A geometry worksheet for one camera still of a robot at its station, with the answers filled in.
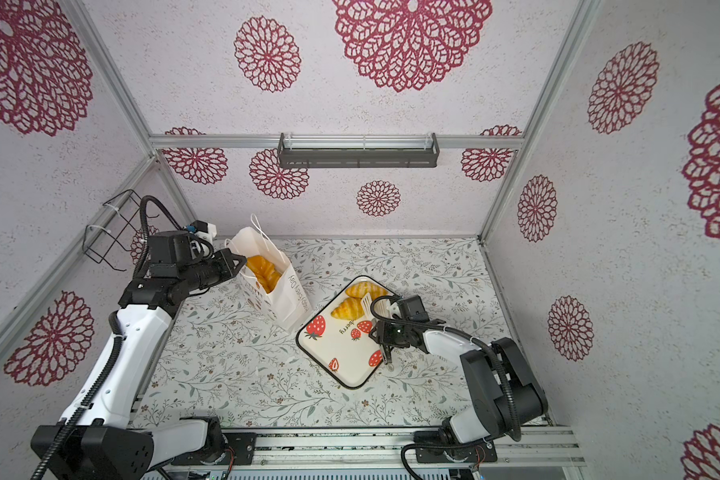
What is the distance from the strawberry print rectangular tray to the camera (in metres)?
0.87

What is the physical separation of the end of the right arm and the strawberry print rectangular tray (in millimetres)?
47

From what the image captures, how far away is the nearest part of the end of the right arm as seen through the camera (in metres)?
0.69
